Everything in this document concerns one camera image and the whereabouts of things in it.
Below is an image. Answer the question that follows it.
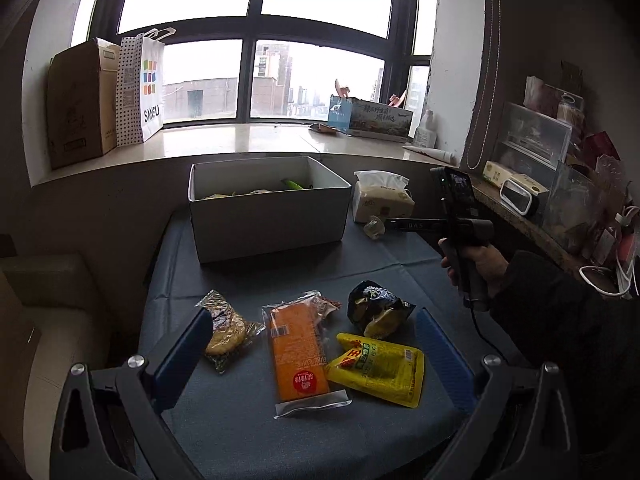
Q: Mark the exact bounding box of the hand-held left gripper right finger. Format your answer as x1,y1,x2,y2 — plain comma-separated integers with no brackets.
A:
415,306,581,480

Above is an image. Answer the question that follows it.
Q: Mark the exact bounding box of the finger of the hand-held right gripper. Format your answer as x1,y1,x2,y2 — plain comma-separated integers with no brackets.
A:
384,216,427,234

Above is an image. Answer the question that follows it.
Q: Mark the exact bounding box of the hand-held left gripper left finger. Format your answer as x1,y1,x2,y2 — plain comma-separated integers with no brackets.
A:
50,306,216,480

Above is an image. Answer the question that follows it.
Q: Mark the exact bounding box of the clear cookie packet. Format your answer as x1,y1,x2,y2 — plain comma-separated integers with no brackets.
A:
195,290,266,375

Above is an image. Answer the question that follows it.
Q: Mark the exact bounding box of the yellow snack pouch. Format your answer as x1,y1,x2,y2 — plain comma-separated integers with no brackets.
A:
325,332,426,408

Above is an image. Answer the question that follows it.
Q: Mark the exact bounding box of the black yellow snack bag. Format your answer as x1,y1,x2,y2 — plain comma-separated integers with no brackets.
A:
347,280,417,339

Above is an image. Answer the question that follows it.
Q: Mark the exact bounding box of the orange cake packet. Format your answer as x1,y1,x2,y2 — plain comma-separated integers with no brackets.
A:
261,290,351,419

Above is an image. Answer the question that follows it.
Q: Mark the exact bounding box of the white cardboard box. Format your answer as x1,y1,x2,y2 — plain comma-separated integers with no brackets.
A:
188,156,352,264

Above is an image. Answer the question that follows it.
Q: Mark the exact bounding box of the person's right forearm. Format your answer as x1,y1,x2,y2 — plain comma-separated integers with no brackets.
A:
490,250,640,461

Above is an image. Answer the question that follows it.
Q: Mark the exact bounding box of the person's right hand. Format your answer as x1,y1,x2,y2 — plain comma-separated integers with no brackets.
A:
439,237,511,301

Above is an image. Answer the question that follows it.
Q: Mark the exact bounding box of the soft tissue pack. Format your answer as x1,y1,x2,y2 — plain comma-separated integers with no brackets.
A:
351,170,416,224

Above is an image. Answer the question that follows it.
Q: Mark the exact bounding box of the white tube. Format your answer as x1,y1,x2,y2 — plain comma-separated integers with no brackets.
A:
402,144,457,163

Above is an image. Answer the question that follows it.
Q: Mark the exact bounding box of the white black desk clock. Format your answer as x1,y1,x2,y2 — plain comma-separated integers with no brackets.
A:
500,178,541,217

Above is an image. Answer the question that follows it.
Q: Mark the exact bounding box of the white bottle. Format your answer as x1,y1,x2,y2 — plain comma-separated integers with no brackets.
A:
414,109,438,149

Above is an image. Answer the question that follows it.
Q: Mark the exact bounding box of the blue tablecloth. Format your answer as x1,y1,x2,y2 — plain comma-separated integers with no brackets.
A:
137,207,526,480

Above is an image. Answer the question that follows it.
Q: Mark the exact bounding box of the brown stone shelf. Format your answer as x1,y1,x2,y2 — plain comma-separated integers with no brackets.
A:
470,180,621,296

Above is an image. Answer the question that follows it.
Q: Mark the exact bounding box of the clear plastic drawer organizer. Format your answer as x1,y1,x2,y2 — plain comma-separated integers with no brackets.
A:
492,101,573,186

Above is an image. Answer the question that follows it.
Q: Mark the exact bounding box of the printed blue carton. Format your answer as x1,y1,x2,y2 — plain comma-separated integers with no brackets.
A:
327,95,415,143

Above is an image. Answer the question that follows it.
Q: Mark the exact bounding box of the clear plastic container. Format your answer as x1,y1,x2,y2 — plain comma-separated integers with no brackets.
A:
542,162,606,256

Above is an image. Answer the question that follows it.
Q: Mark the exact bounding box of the red box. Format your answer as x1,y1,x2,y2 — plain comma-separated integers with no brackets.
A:
582,132,621,171

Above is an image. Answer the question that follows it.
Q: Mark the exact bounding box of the polka dot paper bag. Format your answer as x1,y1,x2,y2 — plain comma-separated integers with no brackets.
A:
116,35,146,147

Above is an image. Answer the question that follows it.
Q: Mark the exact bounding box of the white shopping bag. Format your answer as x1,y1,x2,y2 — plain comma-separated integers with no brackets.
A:
140,27,166,142

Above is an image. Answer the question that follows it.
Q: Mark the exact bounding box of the brown cardboard box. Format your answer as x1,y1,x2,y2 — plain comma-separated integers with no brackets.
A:
46,37,121,170

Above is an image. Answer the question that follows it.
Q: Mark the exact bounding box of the black cable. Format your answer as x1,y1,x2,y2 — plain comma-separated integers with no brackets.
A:
471,309,503,358

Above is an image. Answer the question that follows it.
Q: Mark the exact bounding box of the blind bead cord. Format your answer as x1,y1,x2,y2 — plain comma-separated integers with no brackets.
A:
465,0,501,171

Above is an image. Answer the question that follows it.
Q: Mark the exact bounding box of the white cable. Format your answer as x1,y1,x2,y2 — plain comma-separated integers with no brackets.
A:
580,210,640,301

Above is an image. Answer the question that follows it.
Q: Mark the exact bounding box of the dark window frame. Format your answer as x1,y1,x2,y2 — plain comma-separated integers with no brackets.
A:
90,0,433,126

